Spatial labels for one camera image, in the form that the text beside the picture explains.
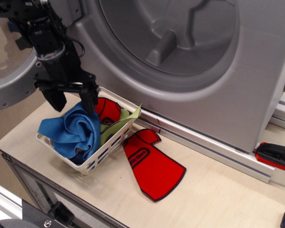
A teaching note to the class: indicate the white plastic laundry basket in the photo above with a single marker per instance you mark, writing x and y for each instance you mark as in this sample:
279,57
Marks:
92,162

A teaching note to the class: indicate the red and black clamp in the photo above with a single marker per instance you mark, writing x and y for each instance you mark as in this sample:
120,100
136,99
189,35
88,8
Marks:
271,154

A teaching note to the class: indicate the grey robot base with cable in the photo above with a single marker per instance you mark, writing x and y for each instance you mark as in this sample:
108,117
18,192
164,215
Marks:
27,221

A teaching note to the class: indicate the round grey washer door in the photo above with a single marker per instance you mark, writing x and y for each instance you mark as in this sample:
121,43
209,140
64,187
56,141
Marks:
17,68

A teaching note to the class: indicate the green felt cloth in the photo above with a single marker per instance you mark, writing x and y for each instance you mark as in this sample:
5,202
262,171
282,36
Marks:
110,133

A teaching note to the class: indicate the black bracket on table frame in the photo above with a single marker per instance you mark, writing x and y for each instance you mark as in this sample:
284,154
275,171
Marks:
62,214

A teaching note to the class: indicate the blue clamp behind door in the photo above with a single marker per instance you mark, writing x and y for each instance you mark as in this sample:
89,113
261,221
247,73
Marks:
12,26

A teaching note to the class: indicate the aluminium extrusion rail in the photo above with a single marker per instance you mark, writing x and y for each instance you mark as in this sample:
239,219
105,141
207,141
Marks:
229,155

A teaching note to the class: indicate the grey toy washing machine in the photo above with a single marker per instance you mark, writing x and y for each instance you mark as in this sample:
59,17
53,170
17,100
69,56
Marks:
214,66

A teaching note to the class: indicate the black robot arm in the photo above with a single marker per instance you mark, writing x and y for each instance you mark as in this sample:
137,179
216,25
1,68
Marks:
42,24

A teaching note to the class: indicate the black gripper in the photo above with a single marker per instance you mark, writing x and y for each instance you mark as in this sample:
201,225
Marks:
63,73

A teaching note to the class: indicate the red felt shirt in basket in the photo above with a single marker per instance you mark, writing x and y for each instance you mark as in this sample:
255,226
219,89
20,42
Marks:
108,111

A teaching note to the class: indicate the blue cloth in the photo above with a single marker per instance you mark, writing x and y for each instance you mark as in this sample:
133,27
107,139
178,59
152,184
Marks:
75,136

